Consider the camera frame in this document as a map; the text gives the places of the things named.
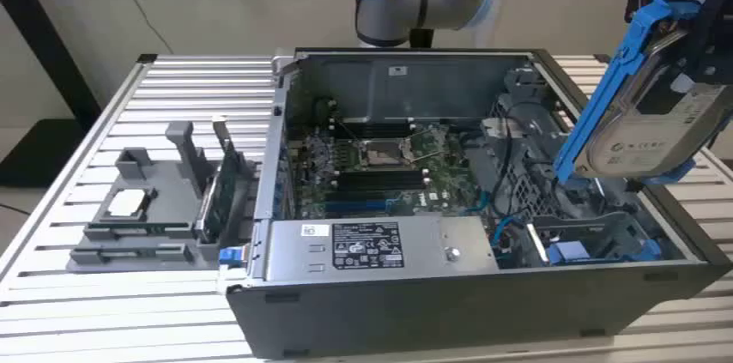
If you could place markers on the blue case latch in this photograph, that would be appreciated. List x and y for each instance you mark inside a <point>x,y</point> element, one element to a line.
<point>228,256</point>

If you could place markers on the blue expansion slot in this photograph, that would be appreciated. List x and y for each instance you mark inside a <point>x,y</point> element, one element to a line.
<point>357,207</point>

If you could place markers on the silver CPU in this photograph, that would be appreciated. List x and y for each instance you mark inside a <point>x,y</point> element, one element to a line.
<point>126,204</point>

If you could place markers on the black table corner cap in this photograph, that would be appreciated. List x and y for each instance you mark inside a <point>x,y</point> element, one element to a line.
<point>146,58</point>
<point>600,58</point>

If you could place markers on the hard disk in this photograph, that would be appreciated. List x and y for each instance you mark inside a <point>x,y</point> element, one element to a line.
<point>635,144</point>

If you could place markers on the green graphics card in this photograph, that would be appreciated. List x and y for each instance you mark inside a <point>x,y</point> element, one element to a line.
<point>228,191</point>

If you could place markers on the silver metal bracket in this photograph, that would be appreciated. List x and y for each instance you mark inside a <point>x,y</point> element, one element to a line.
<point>495,127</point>

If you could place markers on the black RAM slot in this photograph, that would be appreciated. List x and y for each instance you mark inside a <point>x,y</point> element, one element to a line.
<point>372,122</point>
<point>375,129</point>
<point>380,183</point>
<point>375,193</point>
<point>380,174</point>

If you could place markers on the thin metal locking lever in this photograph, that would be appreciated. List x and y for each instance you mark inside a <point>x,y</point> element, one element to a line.
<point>347,130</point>

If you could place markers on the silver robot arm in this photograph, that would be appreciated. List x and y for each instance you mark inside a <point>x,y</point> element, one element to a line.
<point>388,15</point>

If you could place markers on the green motherboard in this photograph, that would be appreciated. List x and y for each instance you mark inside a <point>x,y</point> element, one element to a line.
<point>452,165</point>

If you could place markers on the grey parts rack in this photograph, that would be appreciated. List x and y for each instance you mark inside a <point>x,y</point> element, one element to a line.
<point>165,200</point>

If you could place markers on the CPU socket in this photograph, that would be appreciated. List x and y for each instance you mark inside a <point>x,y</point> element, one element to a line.
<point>380,153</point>

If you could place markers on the grey metal drive cage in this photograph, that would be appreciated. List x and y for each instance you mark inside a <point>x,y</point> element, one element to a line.
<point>532,157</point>

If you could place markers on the black stand with base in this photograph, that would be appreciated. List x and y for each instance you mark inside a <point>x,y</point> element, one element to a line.
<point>44,37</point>

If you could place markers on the silver power supply unit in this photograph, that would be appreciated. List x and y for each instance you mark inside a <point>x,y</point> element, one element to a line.
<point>285,260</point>

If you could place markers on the black block under arm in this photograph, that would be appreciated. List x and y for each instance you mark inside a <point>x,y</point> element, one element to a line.
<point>422,39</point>

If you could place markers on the black open PC case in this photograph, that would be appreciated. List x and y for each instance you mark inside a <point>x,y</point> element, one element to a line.
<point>428,316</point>

